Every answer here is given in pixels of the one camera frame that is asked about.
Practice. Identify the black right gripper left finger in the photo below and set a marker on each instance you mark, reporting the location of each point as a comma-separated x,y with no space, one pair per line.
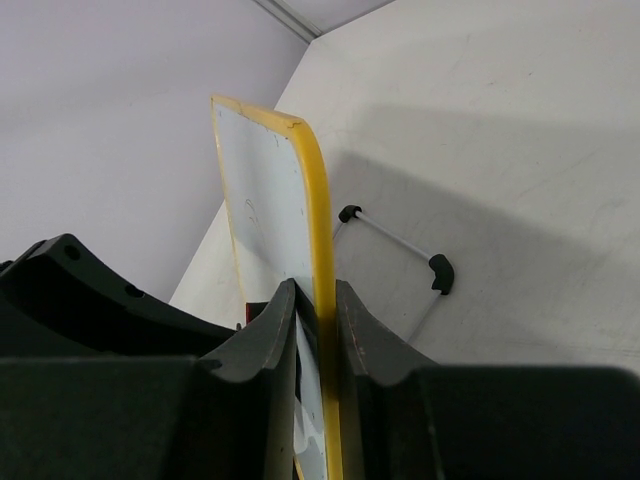
227,415

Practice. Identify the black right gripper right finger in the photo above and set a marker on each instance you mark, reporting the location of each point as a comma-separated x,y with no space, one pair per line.
404,416

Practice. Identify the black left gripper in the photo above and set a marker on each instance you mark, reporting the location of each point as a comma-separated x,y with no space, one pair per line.
59,300

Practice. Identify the yellow framed whiteboard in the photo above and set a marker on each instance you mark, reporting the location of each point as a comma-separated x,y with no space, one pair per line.
278,208

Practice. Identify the whiteboard rear support stand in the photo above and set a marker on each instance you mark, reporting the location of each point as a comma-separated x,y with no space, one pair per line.
400,281

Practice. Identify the aluminium frame rail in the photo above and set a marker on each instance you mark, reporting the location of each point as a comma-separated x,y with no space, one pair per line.
291,19

